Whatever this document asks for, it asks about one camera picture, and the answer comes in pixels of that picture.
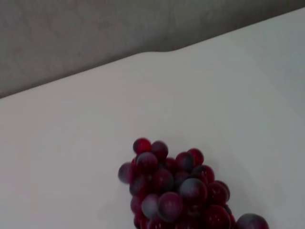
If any red grape bunch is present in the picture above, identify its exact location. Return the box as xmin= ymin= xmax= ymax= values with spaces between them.
xmin=117 ymin=137 xmax=270 ymax=229

